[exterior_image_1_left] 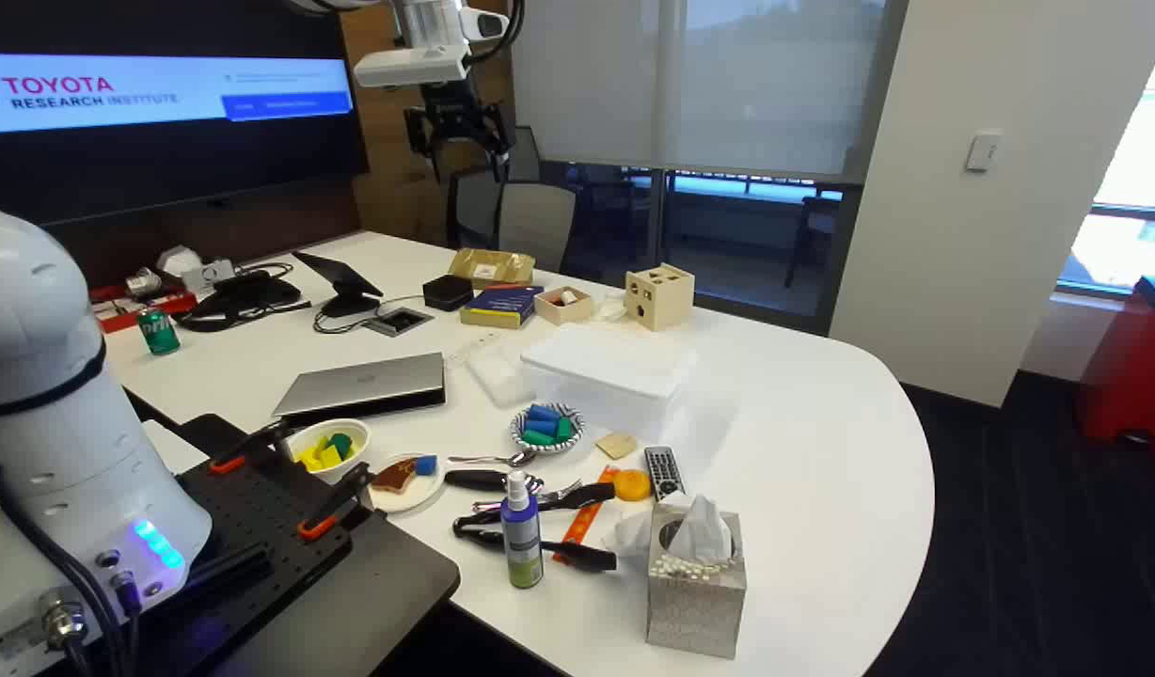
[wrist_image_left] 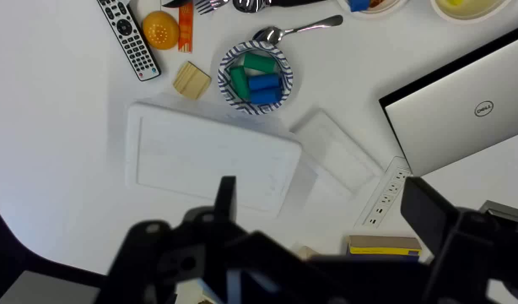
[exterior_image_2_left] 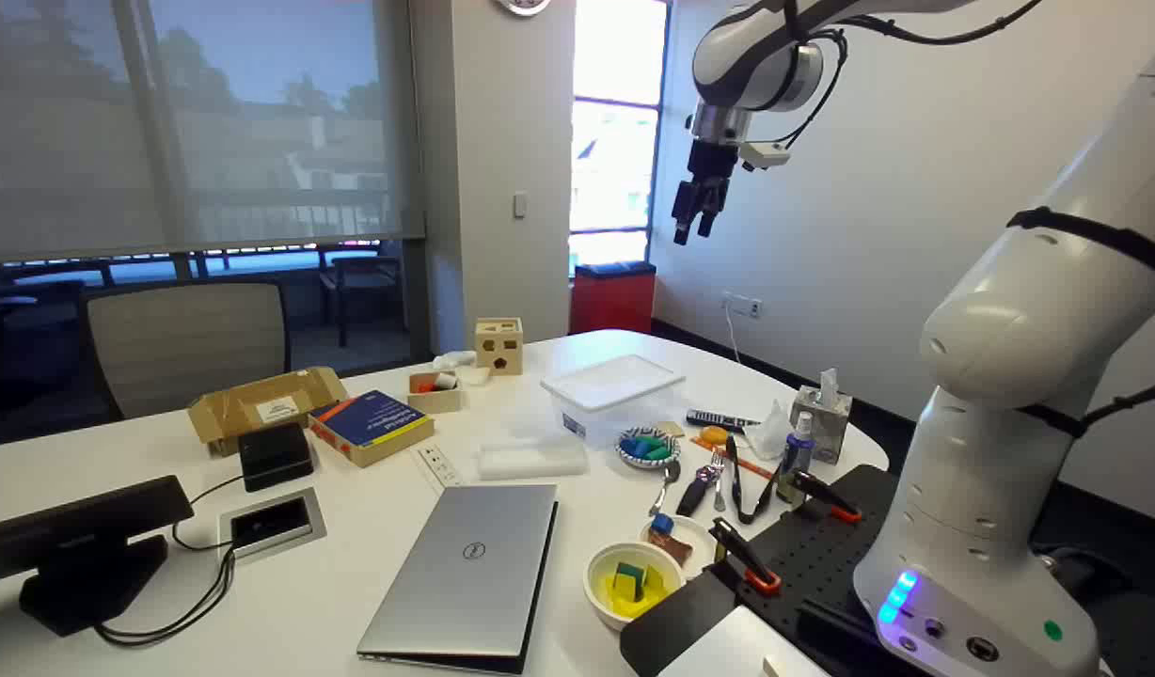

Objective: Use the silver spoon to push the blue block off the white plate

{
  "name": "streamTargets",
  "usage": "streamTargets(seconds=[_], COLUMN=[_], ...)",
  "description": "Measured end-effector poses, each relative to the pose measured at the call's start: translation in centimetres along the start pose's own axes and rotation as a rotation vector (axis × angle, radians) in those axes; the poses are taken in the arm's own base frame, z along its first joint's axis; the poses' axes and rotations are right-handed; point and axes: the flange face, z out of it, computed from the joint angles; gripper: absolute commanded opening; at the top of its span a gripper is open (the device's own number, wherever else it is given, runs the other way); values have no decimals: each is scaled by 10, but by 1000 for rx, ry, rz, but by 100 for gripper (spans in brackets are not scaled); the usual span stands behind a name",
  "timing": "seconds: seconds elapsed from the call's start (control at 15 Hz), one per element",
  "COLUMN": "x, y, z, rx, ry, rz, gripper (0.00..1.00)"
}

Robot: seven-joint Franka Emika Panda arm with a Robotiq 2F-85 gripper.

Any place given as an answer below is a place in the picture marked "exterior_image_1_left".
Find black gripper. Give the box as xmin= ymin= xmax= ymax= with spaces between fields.
xmin=403 ymin=100 xmax=511 ymax=180

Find blue rectangular block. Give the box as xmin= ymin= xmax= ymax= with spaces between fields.
xmin=524 ymin=403 xmax=579 ymax=436

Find wooden block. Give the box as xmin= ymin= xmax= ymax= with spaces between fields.
xmin=454 ymin=283 xmax=543 ymax=333

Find green block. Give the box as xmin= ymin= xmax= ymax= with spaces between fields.
xmin=519 ymin=424 xmax=579 ymax=450

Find white paper plate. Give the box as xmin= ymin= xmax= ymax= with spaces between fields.
xmin=366 ymin=447 xmax=453 ymax=517

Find black mounting plate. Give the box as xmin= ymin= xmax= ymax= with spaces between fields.
xmin=121 ymin=409 xmax=463 ymax=677

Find dark mesh office chair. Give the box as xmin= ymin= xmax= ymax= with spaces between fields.
xmin=444 ymin=160 xmax=508 ymax=250
xmin=495 ymin=121 xmax=544 ymax=186

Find grey office chair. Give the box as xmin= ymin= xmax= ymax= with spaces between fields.
xmin=490 ymin=175 xmax=583 ymax=275

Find small black box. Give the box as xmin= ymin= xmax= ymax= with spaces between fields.
xmin=419 ymin=269 xmax=478 ymax=317

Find black tablet stand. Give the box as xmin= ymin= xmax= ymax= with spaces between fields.
xmin=290 ymin=244 xmax=386 ymax=319

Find table power outlet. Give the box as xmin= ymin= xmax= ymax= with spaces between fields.
xmin=361 ymin=299 xmax=435 ymax=343

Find small wooden tray box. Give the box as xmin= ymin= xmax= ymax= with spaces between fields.
xmin=531 ymin=277 xmax=603 ymax=325

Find clear plastic bag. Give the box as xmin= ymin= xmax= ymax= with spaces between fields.
xmin=459 ymin=333 xmax=544 ymax=413

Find wooden cube with holes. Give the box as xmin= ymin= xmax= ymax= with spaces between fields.
xmin=620 ymin=259 xmax=701 ymax=333

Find silver laptop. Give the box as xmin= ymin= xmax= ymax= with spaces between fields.
xmin=272 ymin=351 xmax=453 ymax=424

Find white roller blind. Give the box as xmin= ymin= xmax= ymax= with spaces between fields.
xmin=508 ymin=0 xmax=916 ymax=186

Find white cardboard box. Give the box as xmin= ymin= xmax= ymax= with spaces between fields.
xmin=519 ymin=319 xmax=705 ymax=443

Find white small devices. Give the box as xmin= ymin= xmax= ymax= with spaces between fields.
xmin=121 ymin=241 xmax=243 ymax=304

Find white bowl with toys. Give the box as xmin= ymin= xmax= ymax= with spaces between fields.
xmin=282 ymin=413 xmax=378 ymax=488

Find square wooden tile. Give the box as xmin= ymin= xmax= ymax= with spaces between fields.
xmin=595 ymin=427 xmax=643 ymax=465

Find green can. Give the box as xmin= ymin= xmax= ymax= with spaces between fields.
xmin=136 ymin=304 xmax=183 ymax=362

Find red flat case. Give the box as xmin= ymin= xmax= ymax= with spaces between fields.
xmin=90 ymin=285 xmax=202 ymax=337

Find black and orange tongs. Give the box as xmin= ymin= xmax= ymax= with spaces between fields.
xmin=454 ymin=477 xmax=620 ymax=555

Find orange black clamp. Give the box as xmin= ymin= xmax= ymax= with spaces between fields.
xmin=207 ymin=422 xmax=294 ymax=482
xmin=294 ymin=463 xmax=373 ymax=546

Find orange disc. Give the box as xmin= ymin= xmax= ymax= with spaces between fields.
xmin=598 ymin=463 xmax=656 ymax=506

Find white spray bottle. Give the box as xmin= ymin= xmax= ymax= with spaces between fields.
xmin=495 ymin=470 xmax=549 ymax=594

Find silver tissue box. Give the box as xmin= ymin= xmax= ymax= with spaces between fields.
xmin=643 ymin=492 xmax=753 ymax=660

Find red cabinet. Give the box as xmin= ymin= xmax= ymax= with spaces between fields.
xmin=1072 ymin=275 xmax=1155 ymax=463

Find black headset with cables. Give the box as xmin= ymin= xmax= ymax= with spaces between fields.
xmin=172 ymin=267 xmax=317 ymax=333

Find black handle tool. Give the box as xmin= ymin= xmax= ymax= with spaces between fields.
xmin=440 ymin=465 xmax=519 ymax=495

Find black long-handled tool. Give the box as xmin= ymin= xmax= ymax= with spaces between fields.
xmin=449 ymin=510 xmax=620 ymax=580

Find white light switch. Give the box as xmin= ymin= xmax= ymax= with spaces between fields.
xmin=959 ymin=124 xmax=1010 ymax=175

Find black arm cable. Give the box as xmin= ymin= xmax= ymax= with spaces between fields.
xmin=0 ymin=436 xmax=146 ymax=677

